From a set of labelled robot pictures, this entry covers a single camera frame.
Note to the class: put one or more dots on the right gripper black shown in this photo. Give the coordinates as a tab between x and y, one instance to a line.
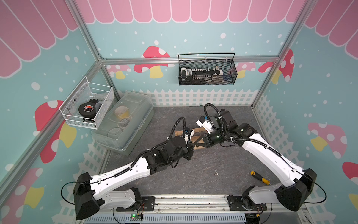
203	144

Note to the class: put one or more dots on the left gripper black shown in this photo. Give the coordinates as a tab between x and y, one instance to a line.
188	155

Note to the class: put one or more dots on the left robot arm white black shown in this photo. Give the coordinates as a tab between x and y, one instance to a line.
90	191

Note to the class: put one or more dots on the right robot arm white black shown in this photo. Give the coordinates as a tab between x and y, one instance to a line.
296	183

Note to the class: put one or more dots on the wooden jewelry display stand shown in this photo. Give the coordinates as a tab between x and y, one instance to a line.
198	131

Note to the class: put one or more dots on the translucent green storage box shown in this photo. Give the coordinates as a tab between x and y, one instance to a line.
125	123

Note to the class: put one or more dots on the yellow black connector plug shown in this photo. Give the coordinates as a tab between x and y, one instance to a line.
260	178

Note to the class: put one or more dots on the black tape roll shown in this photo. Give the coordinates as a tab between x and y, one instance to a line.
87	110

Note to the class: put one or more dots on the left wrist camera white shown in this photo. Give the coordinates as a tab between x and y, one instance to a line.
188	134

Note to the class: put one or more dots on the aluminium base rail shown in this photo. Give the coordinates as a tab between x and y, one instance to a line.
199	209

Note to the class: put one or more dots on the black wire mesh basket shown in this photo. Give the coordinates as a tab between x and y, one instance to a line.
225	62

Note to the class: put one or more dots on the clear acrylic wall bin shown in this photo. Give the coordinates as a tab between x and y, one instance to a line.
101	95

